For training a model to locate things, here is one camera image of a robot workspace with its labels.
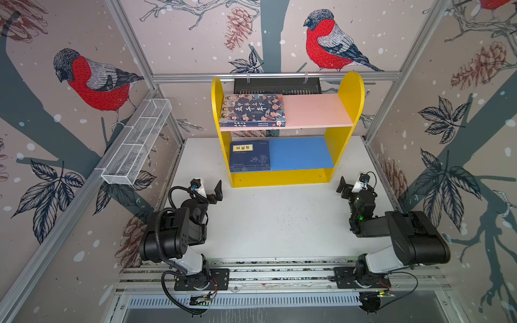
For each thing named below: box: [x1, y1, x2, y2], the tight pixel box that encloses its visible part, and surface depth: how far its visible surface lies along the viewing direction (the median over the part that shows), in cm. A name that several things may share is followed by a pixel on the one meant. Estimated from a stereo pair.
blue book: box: [230, 139, 271, 173], surface depth 90 cm
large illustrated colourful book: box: [219, 94, 287, 128], surface depth 73 cm
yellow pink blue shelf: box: [212, 72, 365, 189], surface depth 82 cm
